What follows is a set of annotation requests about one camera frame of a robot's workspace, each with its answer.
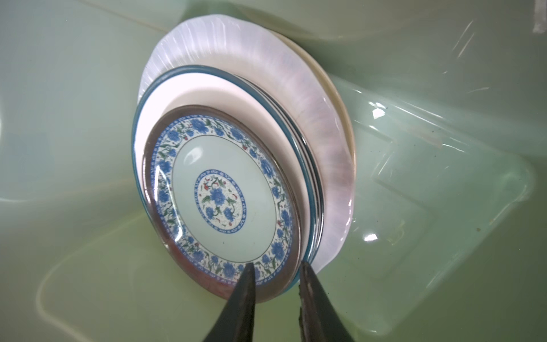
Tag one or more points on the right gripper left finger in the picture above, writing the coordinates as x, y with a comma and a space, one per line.
236, 321

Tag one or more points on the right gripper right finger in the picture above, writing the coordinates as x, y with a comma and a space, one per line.
318, 319

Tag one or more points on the teal blue patterned plate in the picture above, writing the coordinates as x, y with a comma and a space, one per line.
219, 202

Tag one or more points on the mint green plastic bin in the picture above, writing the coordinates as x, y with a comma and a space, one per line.
448, 104

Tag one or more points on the white plate black line pattern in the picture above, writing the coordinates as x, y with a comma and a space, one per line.
239, 99

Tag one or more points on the white fluted plate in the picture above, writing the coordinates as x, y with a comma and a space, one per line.
253, 52

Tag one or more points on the large green rim lettered plate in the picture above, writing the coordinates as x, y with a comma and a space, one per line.
312, 169

